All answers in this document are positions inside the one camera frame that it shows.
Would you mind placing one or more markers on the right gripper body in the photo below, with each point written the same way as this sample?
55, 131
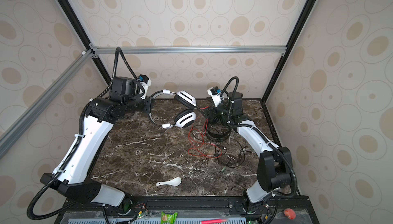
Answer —
224, 109

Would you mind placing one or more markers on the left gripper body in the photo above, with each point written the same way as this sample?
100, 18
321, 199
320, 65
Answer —
135, 103

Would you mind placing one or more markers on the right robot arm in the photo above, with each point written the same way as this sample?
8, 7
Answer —
275, 172

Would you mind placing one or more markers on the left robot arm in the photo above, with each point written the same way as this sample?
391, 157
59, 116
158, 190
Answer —
71, 178

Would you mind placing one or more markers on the black headphones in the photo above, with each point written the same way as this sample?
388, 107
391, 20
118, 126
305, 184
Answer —
215, 129

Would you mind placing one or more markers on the white ceramic spoon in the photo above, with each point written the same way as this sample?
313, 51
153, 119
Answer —
174, 182

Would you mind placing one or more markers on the pink pen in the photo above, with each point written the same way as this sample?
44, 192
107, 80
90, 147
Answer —
214, 221

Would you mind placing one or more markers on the red round button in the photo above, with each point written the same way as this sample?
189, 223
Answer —
289, 213

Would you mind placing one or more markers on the green snack packet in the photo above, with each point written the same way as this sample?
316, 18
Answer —
168, 218

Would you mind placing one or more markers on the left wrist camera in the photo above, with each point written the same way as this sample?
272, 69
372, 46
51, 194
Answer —
143, 84

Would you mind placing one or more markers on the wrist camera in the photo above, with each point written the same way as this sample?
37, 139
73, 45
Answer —
216, 94
143, 84

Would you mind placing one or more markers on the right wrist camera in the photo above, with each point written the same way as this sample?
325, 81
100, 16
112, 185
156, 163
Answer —
216, 94

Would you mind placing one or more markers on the horizontal aluminium rail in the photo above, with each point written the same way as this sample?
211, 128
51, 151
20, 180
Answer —
204, 49

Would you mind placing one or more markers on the left slanted aluminium rail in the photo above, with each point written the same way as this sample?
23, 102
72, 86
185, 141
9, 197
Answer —
18, 128

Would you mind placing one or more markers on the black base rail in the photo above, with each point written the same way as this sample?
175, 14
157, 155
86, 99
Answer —
227, 205

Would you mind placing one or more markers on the left black frame post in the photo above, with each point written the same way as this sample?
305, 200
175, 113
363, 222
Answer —
81, 33

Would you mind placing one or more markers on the black frame post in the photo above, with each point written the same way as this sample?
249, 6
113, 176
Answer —
81, 33
304, 15

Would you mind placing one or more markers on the right black frame post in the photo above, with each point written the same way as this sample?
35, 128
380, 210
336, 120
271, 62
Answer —
304, 15

